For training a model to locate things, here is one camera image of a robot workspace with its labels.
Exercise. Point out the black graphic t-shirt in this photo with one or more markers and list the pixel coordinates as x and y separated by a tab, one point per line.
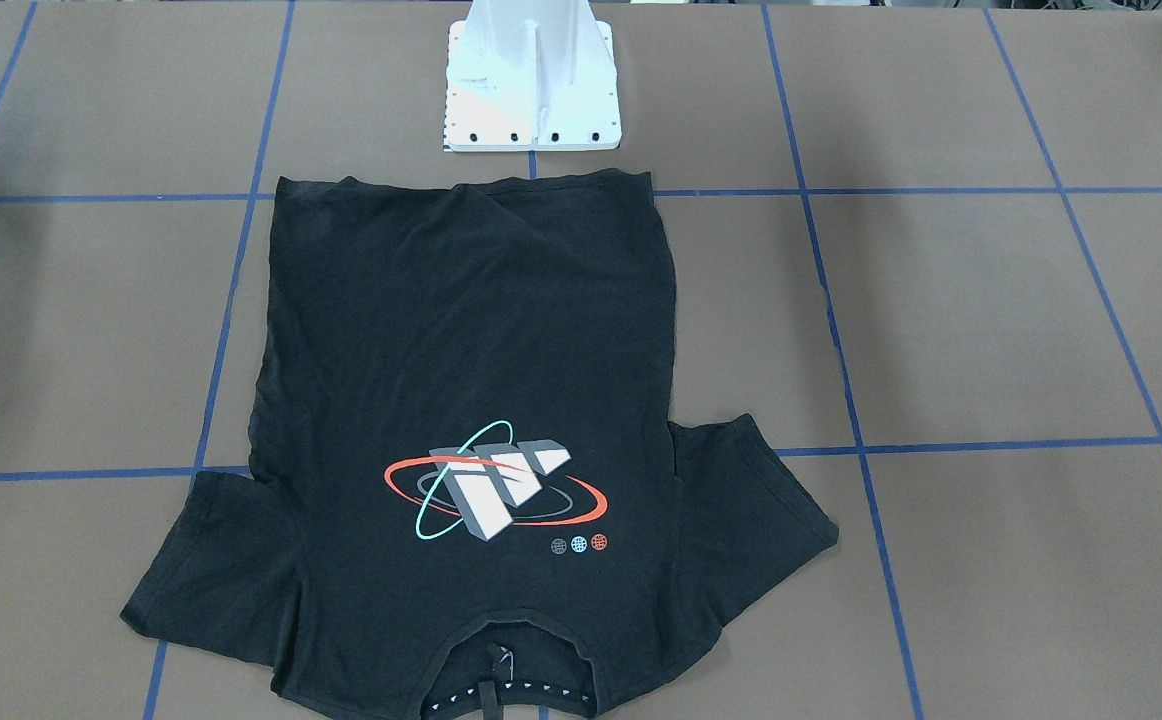
464	489

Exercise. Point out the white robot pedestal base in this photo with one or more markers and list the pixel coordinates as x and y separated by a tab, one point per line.
531	76

